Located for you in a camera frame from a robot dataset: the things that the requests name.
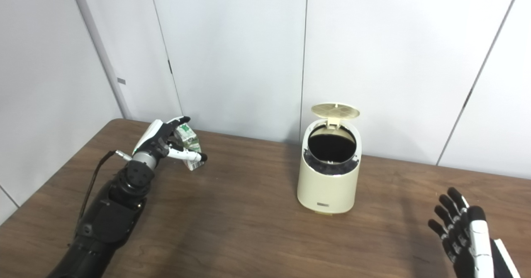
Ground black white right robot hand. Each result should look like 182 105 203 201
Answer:
428 188 521 278

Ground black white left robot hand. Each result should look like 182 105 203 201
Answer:
132 116 208 164

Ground green white milk carton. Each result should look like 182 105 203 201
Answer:
174 124 204 171

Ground round cream bin lid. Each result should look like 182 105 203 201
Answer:
311 102 360 128

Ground cream-colored bin body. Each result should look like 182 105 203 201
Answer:
297 118 362 215

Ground black bin liner bag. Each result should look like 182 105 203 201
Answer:
303 124 360 175

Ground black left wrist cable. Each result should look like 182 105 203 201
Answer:
78 150 133 224

